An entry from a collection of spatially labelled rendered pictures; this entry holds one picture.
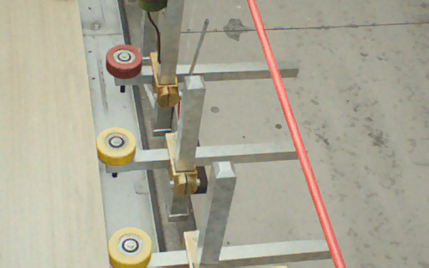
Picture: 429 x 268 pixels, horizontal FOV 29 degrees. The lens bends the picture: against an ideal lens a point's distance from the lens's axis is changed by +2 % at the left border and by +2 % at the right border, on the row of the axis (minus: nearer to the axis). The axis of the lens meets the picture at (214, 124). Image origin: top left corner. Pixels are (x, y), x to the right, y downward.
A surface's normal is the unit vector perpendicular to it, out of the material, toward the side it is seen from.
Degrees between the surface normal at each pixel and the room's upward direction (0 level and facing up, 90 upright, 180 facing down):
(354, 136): 0
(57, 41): 0
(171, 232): 0
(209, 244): 90
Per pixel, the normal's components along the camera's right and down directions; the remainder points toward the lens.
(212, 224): 0.18, 0.73
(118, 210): 0.12, -0.68
